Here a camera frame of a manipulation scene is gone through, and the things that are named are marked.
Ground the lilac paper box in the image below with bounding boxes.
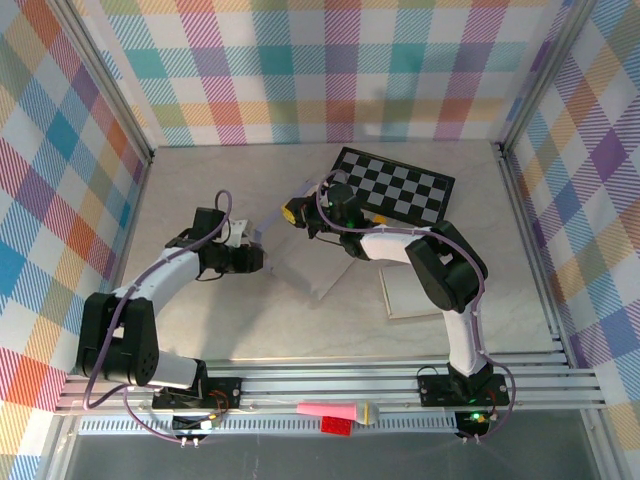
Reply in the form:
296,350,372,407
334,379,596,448
252,178,359,302

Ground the white paper box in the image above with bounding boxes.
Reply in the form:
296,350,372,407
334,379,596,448
378,263,454,321

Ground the black grey chessboard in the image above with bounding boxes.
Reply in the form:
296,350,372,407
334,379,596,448
329,146,457,225

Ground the pink toy microphone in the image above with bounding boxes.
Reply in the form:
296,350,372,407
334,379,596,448
296,400,381,428

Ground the large red toy brick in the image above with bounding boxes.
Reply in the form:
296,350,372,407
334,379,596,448
320,414,354,438

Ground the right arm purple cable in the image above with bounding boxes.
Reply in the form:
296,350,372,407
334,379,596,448
314,169,519,446

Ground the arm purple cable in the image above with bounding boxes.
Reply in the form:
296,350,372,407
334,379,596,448
314,169,519,446
82,189,235,447

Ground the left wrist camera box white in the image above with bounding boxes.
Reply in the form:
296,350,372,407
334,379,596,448
227,218,255,247

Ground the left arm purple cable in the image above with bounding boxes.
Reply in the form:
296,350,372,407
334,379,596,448
82,189,235,447

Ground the narrow aluminium frame rail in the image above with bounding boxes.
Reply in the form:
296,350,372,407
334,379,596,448
107,152,155,296
492,142,576,369

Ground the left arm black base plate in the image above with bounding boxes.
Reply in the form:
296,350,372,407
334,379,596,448
151,375,244,412

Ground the wide aluminium frame rail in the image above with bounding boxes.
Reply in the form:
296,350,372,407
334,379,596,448
53,357,610,417

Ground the slotted grey cable duct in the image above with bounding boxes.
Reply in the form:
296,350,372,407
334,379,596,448
78,417,462,436

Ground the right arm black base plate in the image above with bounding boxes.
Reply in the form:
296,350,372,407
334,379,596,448
416,372,512,409

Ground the aluminium frame post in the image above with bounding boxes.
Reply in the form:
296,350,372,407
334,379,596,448
47,0,155,166
497,0,599,156

